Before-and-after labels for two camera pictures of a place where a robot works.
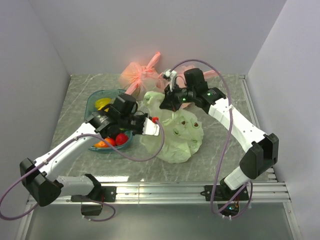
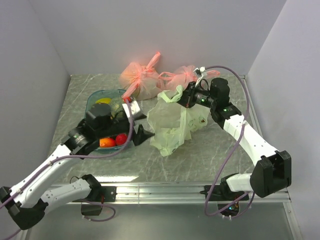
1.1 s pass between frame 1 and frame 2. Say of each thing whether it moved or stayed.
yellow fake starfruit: stayed
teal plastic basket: stayed
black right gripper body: moved
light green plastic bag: moved
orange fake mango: stayed
